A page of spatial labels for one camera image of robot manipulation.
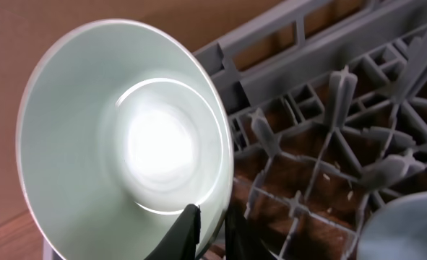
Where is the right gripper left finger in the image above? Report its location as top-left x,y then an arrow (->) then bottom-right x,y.
145,204 -> 201,260

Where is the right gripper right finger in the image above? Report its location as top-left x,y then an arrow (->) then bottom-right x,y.
225,209 -> 275,260

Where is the green bowl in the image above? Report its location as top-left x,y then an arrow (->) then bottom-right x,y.
15,19 -> 234,259

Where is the grey dishwasher rack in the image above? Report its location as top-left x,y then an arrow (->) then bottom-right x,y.
197,1 -> 427,259

